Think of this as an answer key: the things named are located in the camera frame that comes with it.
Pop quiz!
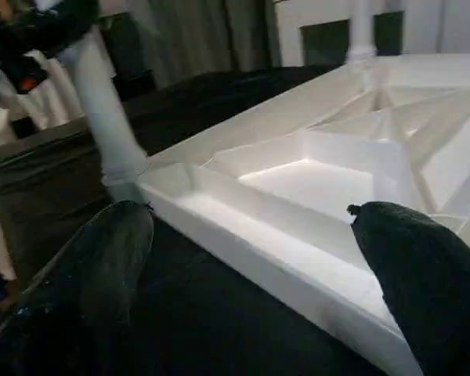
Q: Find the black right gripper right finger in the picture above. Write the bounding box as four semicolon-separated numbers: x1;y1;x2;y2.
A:
346;201;470;376

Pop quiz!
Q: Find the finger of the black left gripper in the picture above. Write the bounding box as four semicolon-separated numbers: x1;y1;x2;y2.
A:
32;0;102;56

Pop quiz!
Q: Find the white sideboard cabinet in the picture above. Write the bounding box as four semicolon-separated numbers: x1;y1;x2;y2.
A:
273;0;470;68

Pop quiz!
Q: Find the white plastic table top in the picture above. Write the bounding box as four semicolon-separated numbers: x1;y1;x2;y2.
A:
134;52;470;376

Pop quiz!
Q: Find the black plastic mat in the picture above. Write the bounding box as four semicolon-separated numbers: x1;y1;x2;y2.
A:
0;63;389;376

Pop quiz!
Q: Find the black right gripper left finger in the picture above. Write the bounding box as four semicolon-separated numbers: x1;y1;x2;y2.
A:
0;198;155;376

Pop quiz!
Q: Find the white plastic table leg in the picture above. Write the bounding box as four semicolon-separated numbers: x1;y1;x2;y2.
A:
347;0;378;71
71;22;150;197

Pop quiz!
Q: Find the dark grey curtain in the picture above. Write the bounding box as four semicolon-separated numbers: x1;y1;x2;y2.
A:
96;0;284;92

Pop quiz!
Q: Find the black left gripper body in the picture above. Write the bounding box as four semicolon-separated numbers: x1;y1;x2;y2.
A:
0;10;51;96

